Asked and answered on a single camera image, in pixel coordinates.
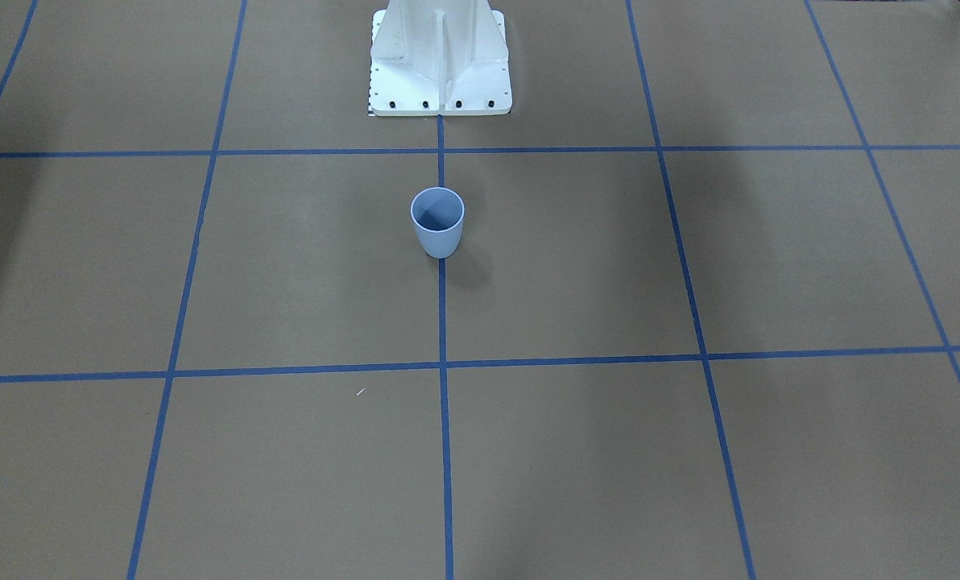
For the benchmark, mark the light blue cup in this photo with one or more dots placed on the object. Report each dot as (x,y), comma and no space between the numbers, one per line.
(438,216)

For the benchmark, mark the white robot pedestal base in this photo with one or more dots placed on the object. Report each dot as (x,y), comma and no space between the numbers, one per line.
(439,58)

